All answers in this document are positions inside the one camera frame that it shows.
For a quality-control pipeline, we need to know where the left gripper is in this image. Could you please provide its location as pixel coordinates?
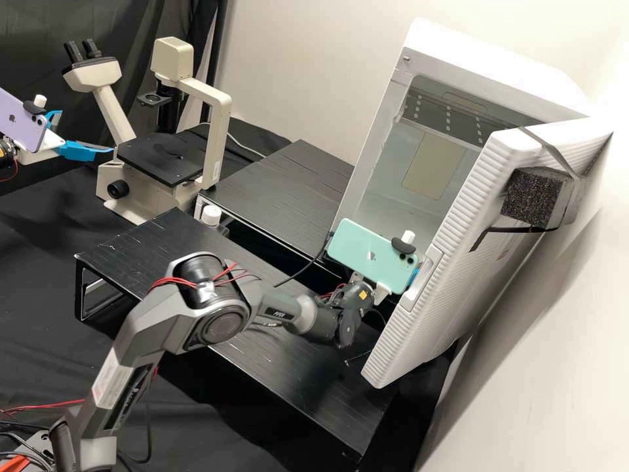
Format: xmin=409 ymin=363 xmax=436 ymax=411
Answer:
xmin=20 ymin=109 xmax=117 ymax=166

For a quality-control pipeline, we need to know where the cream microscope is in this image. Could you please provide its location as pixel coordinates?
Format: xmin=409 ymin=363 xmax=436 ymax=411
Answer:
xmin=62 ymin=37 xmax=233 ymax=226

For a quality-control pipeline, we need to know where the incubator door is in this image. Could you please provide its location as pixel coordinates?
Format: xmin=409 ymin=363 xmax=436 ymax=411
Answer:
xmin=360 ymin=117 xmax=616 ymax=390

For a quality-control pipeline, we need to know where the white incubator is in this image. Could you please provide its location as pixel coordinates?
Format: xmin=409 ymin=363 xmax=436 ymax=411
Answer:
xmin=330 ymin=17 xmax=592 ymax=256

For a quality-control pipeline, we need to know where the black platform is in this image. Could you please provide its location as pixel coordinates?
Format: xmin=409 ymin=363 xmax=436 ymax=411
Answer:
xmin=73 ymin=206 xmax=400 ymax=459
xmin=194 ymin=139 xmax=356 ymax=286

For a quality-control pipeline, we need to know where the left wrist camera phone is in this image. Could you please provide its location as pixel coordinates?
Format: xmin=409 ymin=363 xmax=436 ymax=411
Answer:
xmin=0 ymin=87 xmax=66 ymax=154

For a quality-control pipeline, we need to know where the wrist camera phone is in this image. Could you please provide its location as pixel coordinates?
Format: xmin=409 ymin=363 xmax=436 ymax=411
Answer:
xmin=326 ymin=218 xmax=423 ymax=298
xmin=0 ymin=87 xmax=66 ymax=154

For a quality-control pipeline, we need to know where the right wrist camera phone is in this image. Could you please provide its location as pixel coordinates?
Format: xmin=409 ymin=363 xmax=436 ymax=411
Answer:
xmin=326 ymin=218 xmax=423 ymax=298

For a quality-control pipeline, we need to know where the black cable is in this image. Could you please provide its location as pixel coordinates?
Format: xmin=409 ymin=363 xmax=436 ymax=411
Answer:
xmin=273 ymin=235 xmax=336 ymax=288

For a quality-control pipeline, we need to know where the white cable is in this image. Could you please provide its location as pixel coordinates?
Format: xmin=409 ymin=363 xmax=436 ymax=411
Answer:
xmin=227 ymin=132 xmax=269 ymax=159

